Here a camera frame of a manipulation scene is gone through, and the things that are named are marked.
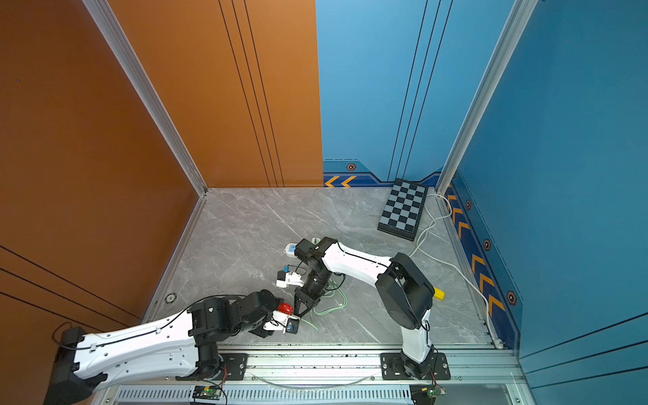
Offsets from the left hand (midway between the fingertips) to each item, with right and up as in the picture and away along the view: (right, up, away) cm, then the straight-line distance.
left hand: (282, 302), depth 76 cm
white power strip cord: (+63, +6, +17) cm, 65 cm away
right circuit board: (+41, -24, -5) cm, 48 cm away
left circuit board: (-19, -24, -5) cm, 31 cm away
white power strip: (-1, +13, +21) cm, 24 cm away
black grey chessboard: (+46, +28, +33) cm, 63 cm away
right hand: (+5, -3, -3) cm, 7 cm away
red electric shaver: (+2, 0, -4) cm, 5 cm away
